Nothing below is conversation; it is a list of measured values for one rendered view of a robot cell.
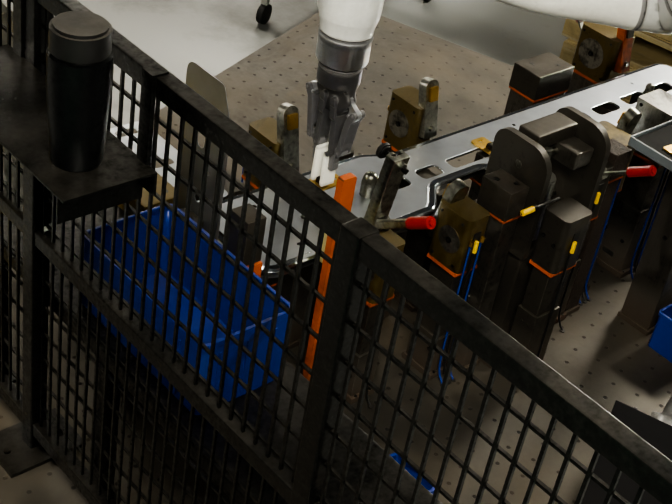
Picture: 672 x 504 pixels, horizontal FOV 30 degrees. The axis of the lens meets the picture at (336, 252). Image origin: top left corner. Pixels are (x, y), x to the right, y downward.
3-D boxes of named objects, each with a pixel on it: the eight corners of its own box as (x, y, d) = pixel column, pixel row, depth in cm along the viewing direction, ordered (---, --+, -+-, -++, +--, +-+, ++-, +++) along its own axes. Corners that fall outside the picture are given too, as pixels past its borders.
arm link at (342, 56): (348, 13, 210) (343, 45, 214) (307, 23, 205) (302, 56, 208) (385, 36, 205) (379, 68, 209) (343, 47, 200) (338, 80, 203)
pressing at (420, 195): (652, 58, 304) (654, 52, 303) (728, 100, 291) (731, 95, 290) (184, 215, 222) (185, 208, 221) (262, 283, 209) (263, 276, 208)
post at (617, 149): (561, 297, 268) (613, 137, 245) (579, 310, 265) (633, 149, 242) (546, 304, 265) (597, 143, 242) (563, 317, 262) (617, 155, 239)
